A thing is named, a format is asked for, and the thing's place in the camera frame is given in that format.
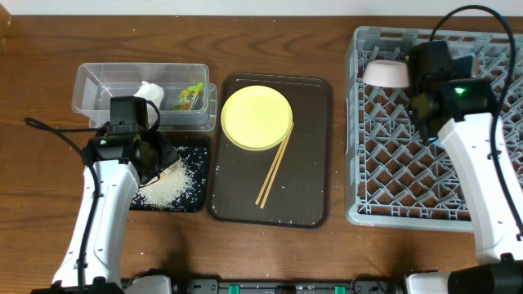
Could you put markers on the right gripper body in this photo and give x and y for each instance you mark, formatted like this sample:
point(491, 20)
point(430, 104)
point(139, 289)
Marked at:
point(422, 113)

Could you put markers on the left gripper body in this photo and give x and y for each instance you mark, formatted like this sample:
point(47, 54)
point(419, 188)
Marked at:
point(161, 155)

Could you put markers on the rice pile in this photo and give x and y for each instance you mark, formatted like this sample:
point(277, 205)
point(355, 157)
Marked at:
point(174, 185)

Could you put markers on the pink bowl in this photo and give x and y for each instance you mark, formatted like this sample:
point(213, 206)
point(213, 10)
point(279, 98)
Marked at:
point(386, 73)

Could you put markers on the white napkin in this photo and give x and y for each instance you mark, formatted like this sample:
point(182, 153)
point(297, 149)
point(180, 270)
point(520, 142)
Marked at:
point(154, 93)

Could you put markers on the green snack wrapper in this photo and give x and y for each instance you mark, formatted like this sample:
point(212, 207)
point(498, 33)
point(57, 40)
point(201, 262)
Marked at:
point(188, 97)

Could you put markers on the light blue bowl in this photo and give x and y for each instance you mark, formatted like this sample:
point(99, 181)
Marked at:
point(438, 143)

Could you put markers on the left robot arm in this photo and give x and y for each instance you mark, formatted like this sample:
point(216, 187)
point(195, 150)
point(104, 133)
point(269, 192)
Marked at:
point(127, 153)

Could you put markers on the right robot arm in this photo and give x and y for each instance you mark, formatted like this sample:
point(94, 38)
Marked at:
point(460, 111)

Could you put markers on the grey dishwasher rack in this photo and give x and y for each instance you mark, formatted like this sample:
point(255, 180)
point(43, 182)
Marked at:
point(393, 179)

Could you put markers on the black plastic tray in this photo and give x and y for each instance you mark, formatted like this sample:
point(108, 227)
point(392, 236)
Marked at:
point(195, 153)

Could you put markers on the clear plastic bin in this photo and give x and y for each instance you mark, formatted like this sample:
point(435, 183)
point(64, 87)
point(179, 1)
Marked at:
point(97, 83)

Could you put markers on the yellow plate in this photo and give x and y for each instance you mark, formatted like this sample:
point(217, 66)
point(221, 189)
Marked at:
point(256, 118)

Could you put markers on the wooden chopstick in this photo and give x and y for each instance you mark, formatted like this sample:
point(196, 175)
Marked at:
point(277, 171)
point(271, 169)

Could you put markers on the brown serving tray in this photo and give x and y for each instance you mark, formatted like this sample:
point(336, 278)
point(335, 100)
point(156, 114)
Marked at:
point(298, 196)

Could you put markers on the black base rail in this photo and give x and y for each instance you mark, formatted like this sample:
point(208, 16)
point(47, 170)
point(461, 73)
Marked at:
point(163, 284)

